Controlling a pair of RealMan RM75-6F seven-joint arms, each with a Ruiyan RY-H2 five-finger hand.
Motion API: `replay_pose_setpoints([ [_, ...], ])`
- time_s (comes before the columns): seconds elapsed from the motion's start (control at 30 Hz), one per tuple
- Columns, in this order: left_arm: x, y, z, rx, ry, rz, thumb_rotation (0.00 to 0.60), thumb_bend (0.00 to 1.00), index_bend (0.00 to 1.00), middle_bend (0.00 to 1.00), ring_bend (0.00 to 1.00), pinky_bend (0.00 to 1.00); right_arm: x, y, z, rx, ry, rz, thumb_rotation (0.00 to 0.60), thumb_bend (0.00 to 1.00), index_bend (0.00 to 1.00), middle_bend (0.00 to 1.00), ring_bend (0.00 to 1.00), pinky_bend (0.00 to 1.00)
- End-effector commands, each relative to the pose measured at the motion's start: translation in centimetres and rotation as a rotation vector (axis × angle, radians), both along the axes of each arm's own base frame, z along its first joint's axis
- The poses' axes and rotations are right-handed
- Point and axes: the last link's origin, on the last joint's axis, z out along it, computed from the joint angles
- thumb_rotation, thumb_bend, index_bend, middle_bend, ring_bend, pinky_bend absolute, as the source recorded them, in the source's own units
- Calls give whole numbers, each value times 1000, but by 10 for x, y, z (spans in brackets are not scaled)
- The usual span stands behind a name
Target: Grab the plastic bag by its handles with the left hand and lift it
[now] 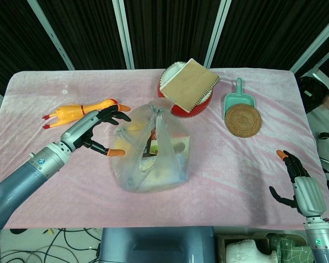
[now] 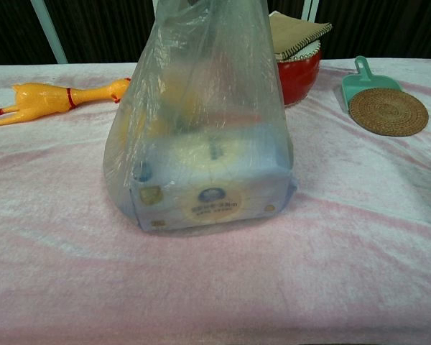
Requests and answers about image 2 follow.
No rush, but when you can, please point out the translucent plastic bag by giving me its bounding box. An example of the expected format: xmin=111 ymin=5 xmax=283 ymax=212
xmin=103 ymin=0 xmax=300 ymax=237

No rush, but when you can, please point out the blue and yellow tissue box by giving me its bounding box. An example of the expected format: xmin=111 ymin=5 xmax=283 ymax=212
xmin=128 ymin=124 xmax=296 ymax=231

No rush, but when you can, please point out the black curtain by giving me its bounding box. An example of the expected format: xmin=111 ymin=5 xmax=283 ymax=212
xmin=0 ymin=0 xmax=431 ymax=66

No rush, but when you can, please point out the round woven rattan coaster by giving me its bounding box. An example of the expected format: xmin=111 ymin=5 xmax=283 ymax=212
xmin=348 ymin=88 xmax=430 ymax=137

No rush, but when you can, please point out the yellow rubber chicken toy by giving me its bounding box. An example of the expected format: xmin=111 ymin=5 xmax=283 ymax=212
xmin=0 ymin=77 xmax=131 ymax=129

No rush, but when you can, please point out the white frame post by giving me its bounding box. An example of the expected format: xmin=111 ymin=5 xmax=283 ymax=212
xmin=29 ymin=0 xmax=69 ymax=65
xmin=302 ymin=0 xmax=319 ymax=22

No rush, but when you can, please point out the red bowl with beaded rim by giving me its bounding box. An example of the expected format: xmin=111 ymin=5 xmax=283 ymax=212
xmin=275 ymin=48 xmax=323 ymax=107

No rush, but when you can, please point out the teal plastic dustpan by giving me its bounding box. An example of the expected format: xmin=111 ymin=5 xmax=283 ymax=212
xmin=341 ymin=55 xmax=404 ymax=113

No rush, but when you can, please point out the beige cloth with stitched edge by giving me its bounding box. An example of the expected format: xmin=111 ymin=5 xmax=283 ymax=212
xmin=268 ymin=10 xmax=333 ymax=61

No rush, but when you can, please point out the pink fleece blanket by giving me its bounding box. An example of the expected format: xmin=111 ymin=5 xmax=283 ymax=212
xmin=0 ymin=57 xmax=431 ymax=345

